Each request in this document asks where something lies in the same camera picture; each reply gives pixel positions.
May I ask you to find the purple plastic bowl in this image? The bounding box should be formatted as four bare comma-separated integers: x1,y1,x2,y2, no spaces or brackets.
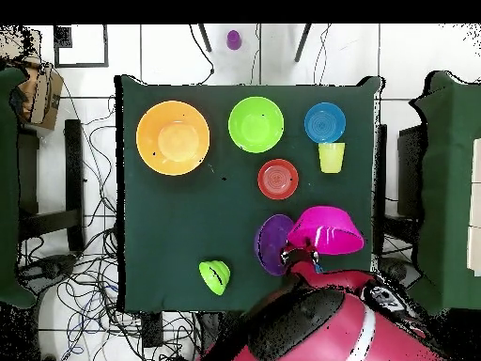
254,213,296,277

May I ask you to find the small green plastic bowl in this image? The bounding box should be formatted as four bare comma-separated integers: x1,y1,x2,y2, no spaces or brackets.
197,259,231,296

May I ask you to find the red plastic bowl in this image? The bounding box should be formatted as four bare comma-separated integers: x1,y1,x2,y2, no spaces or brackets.
256,158,301,201

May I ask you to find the black stand base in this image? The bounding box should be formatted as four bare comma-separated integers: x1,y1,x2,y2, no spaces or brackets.
378,257,422,290
16,254,78,292

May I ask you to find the yellow plastic cup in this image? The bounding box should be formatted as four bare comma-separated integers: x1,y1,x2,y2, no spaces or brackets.
318,141,346,175

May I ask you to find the dark green table cloth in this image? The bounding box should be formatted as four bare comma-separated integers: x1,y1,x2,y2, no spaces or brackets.
114,74,386,314

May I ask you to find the large green plastic bowl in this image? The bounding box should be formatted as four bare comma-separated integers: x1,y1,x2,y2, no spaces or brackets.
227,96,286,154

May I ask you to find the green cloth side table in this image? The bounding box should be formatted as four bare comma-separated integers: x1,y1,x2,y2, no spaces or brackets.
407,70,481,316
0,66,39,309

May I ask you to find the orange plastic bowl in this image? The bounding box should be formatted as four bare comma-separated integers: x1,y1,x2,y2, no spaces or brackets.
135,100,210,177

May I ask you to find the white box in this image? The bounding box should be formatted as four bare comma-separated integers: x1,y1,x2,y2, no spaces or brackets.
466,137,481,277

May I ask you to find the black tripod leg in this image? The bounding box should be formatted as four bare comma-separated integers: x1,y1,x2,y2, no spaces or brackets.
197,24,213,54
293,24,313,64

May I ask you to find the purple plastic cup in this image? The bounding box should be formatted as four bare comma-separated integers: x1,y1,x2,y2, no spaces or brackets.
225,29,242,52

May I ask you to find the cardboard box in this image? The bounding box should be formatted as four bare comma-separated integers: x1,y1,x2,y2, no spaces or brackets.
0,25,65,132

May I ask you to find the tangle of floor cables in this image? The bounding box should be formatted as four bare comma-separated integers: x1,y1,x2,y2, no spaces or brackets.
18,86,200,361

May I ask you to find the black chair frame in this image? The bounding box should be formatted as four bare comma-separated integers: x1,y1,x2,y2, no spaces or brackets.
16,118,86,254

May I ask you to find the black square frame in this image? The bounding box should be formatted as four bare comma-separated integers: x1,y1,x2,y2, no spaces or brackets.
53,24,110,70

